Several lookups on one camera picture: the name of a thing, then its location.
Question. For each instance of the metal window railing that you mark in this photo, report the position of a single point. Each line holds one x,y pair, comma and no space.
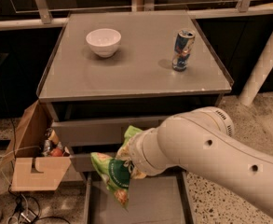
24,23

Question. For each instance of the white ceramic bowl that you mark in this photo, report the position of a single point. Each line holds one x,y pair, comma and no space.
104,42

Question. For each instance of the grey bottom drawer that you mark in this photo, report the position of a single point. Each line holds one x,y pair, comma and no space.
163,199

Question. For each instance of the green rice chip bag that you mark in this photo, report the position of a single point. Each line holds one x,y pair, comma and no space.
116,173

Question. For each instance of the grey top drawer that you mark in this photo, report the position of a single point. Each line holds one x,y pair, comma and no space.
95,132

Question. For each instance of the brown cardboard box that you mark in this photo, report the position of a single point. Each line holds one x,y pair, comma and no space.
32,172

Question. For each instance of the grey drawer cabinet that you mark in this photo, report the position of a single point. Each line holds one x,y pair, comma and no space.
78,84

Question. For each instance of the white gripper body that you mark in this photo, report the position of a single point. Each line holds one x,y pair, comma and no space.
140,154

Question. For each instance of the crushed blue energy drink can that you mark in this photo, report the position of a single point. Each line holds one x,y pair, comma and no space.
182,49

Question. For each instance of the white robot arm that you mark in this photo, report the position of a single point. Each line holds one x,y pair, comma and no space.
199,141

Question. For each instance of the grey drawer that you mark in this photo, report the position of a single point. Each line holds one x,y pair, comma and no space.
163,199
95,132
81,158

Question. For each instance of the grey middle drawer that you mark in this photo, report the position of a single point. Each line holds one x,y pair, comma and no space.
81,158

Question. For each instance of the bottle in cardboard box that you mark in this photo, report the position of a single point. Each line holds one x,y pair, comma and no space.
52,136

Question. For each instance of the red item in box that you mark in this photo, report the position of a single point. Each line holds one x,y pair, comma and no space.
56,152

